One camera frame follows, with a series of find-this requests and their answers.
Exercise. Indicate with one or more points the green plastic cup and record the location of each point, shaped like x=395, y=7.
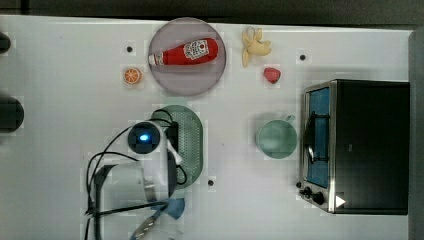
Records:
x=277, y=138

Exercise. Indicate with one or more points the dark object at corner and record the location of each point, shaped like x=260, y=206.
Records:
x=5, y=43

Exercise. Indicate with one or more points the red ketchup bottle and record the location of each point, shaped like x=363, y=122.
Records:
x=191, y=53

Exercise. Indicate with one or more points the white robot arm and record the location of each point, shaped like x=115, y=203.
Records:
x=130, y=197

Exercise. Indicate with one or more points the grey round plate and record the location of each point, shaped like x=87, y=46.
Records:
x=187, y=80

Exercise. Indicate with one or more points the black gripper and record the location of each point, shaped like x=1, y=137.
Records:
x=172, y=133

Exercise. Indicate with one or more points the peeled toy banana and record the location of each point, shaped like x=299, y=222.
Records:
x=253, y=44

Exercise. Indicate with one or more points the green plastic strainer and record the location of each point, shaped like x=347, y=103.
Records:
x=190, y=141

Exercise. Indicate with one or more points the toy orange half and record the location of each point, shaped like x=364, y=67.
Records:
x=132, y=75

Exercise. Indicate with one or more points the red toy strawberry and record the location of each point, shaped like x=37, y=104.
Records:
x=272, y=75

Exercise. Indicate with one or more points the silver black toaster oven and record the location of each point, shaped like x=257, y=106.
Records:
x=354, y=148

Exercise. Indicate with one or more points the black round pan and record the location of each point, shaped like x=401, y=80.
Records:
x=11, y=114

